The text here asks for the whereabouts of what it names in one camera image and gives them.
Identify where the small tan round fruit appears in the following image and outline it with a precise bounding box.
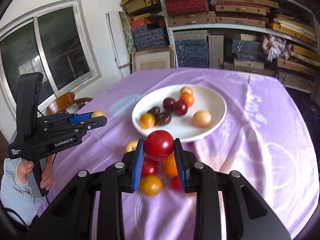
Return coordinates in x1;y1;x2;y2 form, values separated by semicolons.
91;110;106;118

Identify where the yellow orange tomato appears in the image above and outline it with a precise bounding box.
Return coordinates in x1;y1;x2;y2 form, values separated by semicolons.
139;175;163;196
139;112;155;129

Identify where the dark red plum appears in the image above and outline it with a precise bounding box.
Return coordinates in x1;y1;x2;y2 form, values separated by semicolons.
173;100;188;116
162;98;176;111

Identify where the person's left hand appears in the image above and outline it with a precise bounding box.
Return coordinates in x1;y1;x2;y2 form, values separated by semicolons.
15;154;54;191

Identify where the wooden chair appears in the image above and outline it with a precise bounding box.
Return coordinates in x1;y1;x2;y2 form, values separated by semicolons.
46;92;92;115

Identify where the large yellow pear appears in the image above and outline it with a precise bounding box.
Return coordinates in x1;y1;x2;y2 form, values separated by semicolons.
124;140;138;153

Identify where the dark purple fruit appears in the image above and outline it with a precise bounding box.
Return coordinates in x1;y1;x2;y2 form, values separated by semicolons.
155;112;172;126
148;106;161;117

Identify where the light blue knit sleeve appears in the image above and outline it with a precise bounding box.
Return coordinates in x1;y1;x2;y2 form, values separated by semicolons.
1;158;43;226

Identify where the red tomato with stem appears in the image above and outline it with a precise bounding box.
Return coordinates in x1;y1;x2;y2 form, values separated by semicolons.
142;155;158;176

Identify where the dark red plum on plate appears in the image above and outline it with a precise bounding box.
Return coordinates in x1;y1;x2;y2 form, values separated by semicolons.
162;98;176;111

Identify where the window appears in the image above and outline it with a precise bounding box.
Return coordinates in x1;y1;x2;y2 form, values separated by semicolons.
1;0;101;116

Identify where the large orange mandarin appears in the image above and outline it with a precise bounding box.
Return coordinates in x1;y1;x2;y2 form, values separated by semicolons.
162;153;178;177

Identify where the small red tomato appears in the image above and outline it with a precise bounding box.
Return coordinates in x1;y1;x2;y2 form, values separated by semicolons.
171;177;182;191

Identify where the framed picture leaning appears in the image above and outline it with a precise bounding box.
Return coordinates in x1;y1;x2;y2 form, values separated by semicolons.
131;46;176;73

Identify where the small mandarin on plate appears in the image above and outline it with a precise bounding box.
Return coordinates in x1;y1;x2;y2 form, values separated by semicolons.
180;93;195;107

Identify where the beige striped fruit on plate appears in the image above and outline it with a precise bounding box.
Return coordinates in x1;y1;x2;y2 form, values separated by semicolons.
180;86;194;94

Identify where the white board leaning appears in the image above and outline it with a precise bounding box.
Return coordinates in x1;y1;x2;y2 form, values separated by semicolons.
106;11;136;78

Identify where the pale yellow fruit on plate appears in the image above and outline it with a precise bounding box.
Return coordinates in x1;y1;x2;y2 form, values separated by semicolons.
192;111;212;127

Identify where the white oval plate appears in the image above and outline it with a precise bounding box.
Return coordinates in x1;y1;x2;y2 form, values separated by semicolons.
131;84;227;142

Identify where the pink cloth bundle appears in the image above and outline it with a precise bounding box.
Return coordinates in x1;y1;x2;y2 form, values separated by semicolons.
261;35;293;62

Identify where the metal shelf with boxes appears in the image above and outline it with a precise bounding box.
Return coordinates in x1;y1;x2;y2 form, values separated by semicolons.
121;0;319;97

